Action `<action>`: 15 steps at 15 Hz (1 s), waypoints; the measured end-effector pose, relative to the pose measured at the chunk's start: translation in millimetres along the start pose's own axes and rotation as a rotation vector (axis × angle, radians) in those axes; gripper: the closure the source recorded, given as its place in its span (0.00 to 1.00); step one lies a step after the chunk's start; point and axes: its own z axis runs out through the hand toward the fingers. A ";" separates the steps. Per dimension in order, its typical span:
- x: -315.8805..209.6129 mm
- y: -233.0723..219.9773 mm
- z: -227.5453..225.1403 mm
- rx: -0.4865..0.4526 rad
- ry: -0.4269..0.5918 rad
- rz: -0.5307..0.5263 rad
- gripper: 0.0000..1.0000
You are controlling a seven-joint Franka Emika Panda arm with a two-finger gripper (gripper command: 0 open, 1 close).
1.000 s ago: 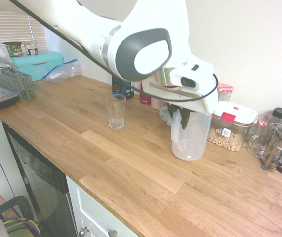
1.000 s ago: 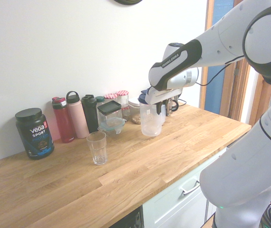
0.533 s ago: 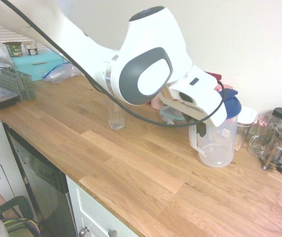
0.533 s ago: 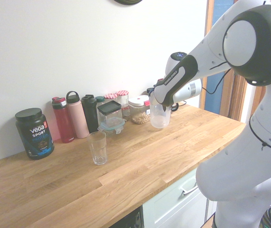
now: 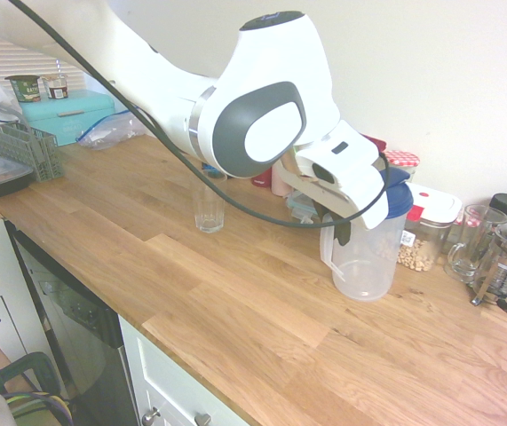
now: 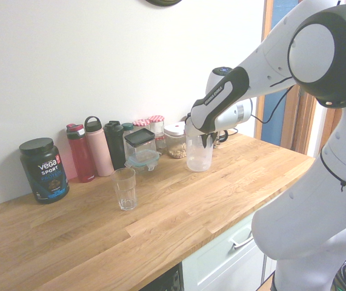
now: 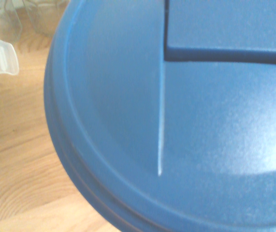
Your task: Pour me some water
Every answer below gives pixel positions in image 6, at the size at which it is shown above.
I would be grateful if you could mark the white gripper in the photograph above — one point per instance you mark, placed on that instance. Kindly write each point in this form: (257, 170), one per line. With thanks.
(191, 128)

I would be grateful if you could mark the clear plastic pitcher blue lid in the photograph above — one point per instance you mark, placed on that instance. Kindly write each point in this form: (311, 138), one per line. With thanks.
(198, 159)

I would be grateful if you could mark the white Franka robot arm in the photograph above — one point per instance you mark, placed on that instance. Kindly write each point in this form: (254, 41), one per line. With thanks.
(297, 212)

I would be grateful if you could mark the pink water bottle black cap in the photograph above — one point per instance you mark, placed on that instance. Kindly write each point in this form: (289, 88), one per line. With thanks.
(100, 148)

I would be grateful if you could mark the red water bottle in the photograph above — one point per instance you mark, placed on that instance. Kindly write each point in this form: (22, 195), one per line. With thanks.
(80, 154)

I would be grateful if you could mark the cereal container white lid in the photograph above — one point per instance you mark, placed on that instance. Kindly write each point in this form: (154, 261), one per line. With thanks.
(175, 142)

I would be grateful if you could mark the small glass jar gingham lid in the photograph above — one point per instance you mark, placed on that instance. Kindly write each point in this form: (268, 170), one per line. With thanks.
(160, 145)

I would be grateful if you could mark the glass jar red gingham lid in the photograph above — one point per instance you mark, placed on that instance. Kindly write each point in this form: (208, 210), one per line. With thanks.
(156, 121)
(141, 122)

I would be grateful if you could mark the square clear container black lid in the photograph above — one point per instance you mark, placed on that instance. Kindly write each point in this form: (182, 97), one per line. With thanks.
(139, 139)

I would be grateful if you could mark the glass container teal clip lid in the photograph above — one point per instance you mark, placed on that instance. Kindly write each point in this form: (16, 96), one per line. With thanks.
(142, 160)

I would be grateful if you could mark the clear bottle green lid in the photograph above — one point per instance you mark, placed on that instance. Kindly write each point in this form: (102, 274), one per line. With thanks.
(127, 126)

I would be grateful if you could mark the black shaker bottle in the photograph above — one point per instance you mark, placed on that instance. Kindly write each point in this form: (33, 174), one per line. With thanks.
(115, 145)

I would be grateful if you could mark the clear faceted drinking glass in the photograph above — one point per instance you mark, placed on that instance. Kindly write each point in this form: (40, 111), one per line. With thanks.
(125, 191)

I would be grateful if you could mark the blue door panel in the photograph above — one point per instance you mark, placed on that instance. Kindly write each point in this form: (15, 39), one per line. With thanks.
(277, 18)

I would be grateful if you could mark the stainless steel dishwasher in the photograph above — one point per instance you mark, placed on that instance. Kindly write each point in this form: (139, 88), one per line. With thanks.
(163, 279)

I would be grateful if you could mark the black Vega protein tub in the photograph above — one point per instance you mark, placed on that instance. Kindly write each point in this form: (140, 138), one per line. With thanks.
(44, 172)

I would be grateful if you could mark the wooden door frame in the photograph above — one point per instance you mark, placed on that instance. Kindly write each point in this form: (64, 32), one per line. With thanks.
(304, 121)

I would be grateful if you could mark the black round wall clock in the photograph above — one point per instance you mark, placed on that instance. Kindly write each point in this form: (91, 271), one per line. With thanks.
(163, 2)

